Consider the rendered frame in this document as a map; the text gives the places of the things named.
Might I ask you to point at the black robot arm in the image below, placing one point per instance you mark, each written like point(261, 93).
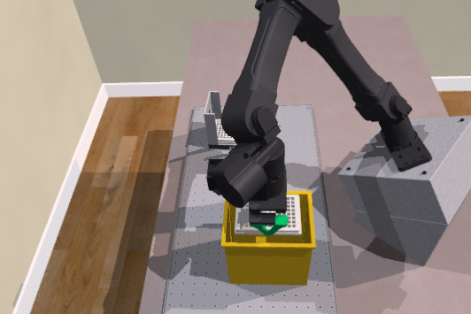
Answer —
point(249, 112)

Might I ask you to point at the yellow open bin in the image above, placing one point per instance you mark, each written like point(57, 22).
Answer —
point(284, 260)

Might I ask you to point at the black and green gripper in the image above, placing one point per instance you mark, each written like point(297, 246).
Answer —
point(277, 201)

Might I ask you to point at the white well plate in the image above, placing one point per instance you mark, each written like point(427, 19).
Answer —
point(222, 136)
point(242, 225)

